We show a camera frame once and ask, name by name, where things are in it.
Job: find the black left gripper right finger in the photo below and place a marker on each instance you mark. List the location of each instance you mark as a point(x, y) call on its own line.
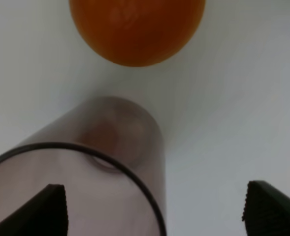
point(266, 211)

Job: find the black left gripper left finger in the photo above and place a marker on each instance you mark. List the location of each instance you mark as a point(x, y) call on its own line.
point(45, 214)

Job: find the translucent purple plastic cup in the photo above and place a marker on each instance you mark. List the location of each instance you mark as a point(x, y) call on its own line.
point(108, 154)

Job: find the red-yellow peach fruit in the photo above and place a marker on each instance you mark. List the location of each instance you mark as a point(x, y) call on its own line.
point(136, 33)

